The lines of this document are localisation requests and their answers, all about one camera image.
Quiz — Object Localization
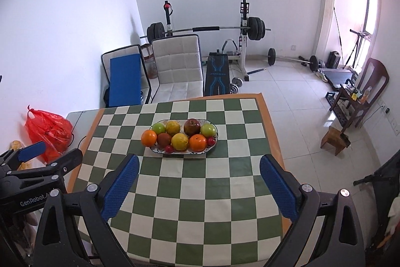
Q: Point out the small orange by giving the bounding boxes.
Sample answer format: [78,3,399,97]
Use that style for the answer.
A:
[141,129,157,147]

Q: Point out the red cherry tomato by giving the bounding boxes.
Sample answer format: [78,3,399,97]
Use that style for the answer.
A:
[207,137,216,147]
[165,145,174,153]

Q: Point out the brown red round fruit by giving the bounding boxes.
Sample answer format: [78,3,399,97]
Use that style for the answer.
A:
[156,132,172,148]

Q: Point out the green apple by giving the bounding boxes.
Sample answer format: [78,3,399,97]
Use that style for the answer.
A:
[200,123,217,138]
[151,122,166,135]

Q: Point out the large yellow lemon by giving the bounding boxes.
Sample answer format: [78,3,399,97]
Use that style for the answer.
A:
[171,133,189,151]

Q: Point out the large orange tangerine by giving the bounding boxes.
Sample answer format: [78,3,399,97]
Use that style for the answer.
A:
[189,133,208,152]

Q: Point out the yellow snack bag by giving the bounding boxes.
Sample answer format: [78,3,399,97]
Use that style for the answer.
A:
[9,139,32,171]

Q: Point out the red plastic bag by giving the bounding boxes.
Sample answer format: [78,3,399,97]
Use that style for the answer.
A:
[25,106,73,163]

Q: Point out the small wooden stool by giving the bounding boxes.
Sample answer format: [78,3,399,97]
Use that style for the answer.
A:
[320,126,351,156]

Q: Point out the green white checkered tablecloth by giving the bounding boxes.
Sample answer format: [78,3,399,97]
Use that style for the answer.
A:
[70,94,288,266]

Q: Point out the small yellow lemon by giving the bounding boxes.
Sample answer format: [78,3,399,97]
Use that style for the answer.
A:
[165,120,181,136]

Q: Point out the blue foam pad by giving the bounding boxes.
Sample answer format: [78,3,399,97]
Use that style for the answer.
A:
[109,54,141,107]

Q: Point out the dark red apple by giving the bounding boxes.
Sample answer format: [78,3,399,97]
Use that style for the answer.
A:
[184,119,201,137]

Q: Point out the black treadmill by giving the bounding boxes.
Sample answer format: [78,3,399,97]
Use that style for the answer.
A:
[321,68,357,91]

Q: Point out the small dumbbell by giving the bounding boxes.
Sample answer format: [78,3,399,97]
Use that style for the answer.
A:
[230,77,243,94]

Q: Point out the barbell on floor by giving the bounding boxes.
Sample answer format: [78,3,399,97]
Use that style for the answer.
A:
[267,48,319,73]

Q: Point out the black blue bench pad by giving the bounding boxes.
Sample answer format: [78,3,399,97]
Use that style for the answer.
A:
[203,52,231,96]

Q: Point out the dark wooden chair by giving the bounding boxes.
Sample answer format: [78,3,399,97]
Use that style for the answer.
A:
[329,58,390,133]

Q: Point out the white padded chair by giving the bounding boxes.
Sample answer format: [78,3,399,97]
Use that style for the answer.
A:
[152,34,204,103]

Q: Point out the weight bench rack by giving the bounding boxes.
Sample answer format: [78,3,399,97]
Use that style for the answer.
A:
[163,0,250,81]

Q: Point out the barbell on rack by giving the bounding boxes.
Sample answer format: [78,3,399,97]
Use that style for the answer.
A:
[140,17,271,43]

